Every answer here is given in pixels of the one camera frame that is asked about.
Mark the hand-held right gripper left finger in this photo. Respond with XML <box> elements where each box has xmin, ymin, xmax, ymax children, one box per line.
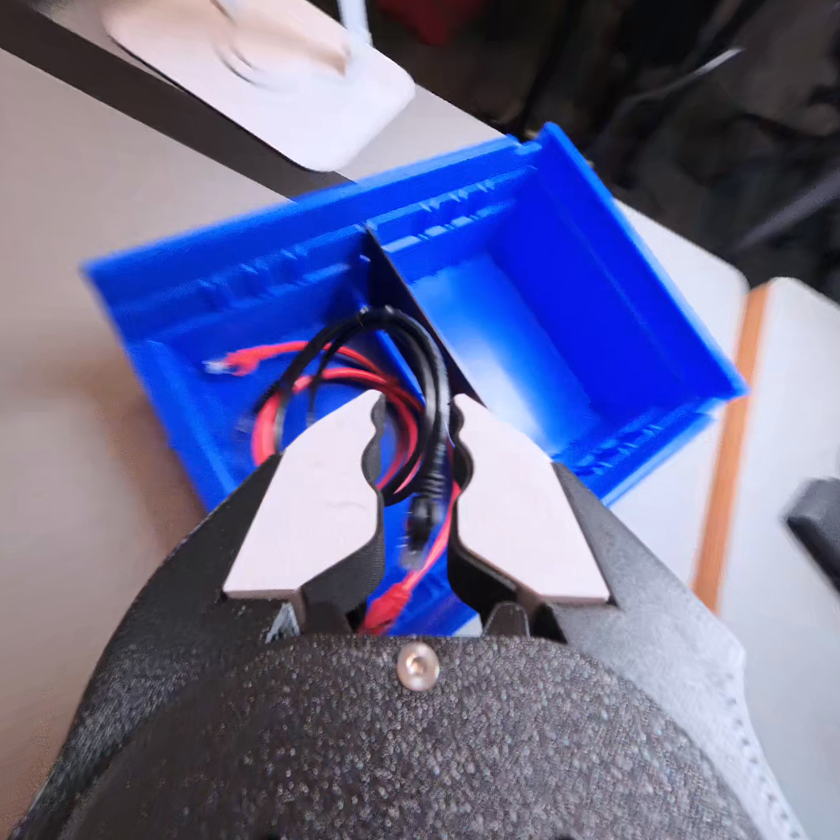
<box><xmin>223</xmin><ymin>390</ymin><xmax>387</xmax><ymax>631</ymax></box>

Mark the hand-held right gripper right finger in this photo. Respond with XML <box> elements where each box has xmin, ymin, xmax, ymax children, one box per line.
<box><xmin>448</xmin><ymin>394</ymin><xmax>611</xmax><ymax>634</ymax></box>

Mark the red ethernet cable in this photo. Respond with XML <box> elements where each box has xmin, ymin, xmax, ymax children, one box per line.
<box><xmin>203</xmin><ymin>341</ymin><xmax>463</xmax><ymax>636</ymax></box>

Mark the black ethernet cable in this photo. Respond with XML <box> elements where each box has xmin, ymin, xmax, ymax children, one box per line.
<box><xmin>252</xmin><ymin>307</ymin><xmax>460</xmax><ymax>572</ymax></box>

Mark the blue plastic bin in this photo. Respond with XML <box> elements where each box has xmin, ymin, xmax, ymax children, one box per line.
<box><xmin>79</xmin><ymin>121</ymin><xmax>749</xmax><ymax>637</ymax></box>

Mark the small black box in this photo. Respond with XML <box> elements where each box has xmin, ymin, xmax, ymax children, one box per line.
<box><xmin>784</xmin><ymin>478</ymin><xmax>840</xmax><ymax>581</ymax></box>

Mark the white stand base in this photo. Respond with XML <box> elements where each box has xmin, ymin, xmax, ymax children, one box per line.
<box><xmin>101</xmin><ymin>0</ymin><xmax>416</xmax><ymax>173</ymax></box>

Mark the red bag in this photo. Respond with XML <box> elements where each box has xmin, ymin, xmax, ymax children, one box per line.
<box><xmin>377</xmin><ymin>0</ymin><xmax>485</xmax><ymax>47</ymax></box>

